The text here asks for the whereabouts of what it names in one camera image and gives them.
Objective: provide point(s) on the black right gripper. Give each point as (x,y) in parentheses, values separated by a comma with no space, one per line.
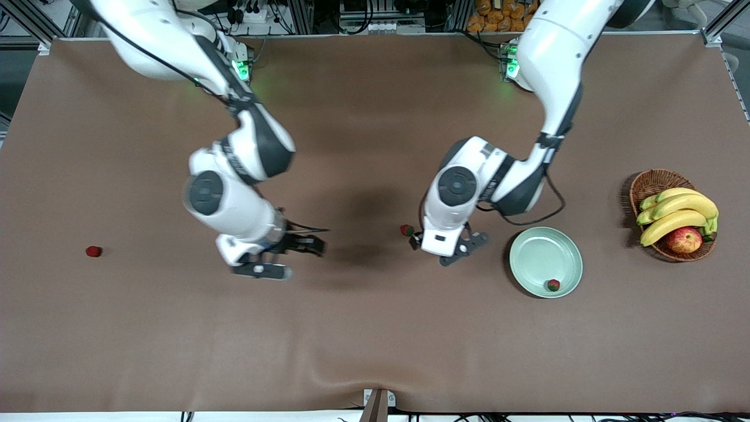
(291,242)

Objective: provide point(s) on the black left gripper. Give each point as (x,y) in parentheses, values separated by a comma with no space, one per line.
(417,240)

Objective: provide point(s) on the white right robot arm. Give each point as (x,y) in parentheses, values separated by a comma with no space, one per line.
(152,47)

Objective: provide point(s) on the white terminal strip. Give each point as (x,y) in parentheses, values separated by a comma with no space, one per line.
(381,27)

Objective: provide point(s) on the brown wicker basket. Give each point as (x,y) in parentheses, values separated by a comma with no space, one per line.
(656,181)

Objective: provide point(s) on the yellow banana bunch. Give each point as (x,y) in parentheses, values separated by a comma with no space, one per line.
(679,205)

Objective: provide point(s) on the light green round plate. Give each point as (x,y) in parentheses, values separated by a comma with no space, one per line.
(545,258)

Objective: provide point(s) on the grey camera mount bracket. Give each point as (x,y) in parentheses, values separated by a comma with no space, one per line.
(378,407)

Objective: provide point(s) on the orange snack bag pile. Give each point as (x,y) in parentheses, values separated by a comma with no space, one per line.
(495,17)

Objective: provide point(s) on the aluminium frame profile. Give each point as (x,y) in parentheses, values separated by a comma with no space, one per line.
(713,32)
(32,23)

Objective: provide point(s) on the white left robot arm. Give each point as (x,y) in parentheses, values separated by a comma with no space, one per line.
(556,53)

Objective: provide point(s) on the red toy strawberry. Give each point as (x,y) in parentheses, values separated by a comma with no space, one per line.
(406,230)
(554,285)
(94,251)

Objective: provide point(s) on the white power strip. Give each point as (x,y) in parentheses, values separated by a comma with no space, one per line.
(252,16)

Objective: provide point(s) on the red yellow apple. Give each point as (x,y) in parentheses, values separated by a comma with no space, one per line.
(684,241)

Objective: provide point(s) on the brown table cover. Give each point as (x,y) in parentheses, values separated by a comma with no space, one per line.
(375,328)

